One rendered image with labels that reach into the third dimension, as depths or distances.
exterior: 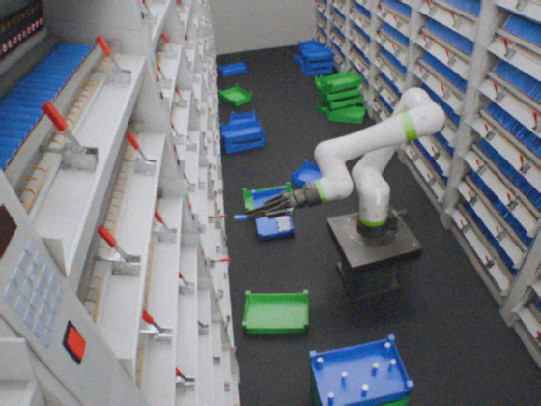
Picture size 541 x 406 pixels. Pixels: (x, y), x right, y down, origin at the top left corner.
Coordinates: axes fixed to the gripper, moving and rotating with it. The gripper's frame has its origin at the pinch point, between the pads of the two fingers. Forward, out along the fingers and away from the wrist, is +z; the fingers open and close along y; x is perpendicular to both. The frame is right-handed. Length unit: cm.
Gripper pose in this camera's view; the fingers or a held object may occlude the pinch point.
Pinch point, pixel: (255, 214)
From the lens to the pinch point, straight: 163.9
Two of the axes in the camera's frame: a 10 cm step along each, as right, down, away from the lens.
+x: 2.8, 7.2, 6.3
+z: -9.5, 3.2, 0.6
